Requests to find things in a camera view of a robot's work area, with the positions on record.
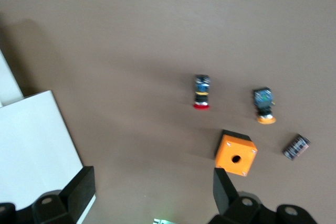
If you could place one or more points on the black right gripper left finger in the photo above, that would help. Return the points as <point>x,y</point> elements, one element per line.
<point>78,187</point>

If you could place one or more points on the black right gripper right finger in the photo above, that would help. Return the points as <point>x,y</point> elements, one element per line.
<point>223,192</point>

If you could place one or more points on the orange button box with hole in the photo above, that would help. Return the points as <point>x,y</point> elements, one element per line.
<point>235,153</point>

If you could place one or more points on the white drawer cabinet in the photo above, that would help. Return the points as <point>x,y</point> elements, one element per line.
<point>34,142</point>

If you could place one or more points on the yellow push button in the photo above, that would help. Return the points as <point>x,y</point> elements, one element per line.
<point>263,103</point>

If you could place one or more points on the red push button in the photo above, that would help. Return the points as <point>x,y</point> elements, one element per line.
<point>202,90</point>

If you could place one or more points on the black terminal block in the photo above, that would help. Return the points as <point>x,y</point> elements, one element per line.
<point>297,147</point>

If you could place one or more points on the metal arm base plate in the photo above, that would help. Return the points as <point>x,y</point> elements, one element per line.
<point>161,221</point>

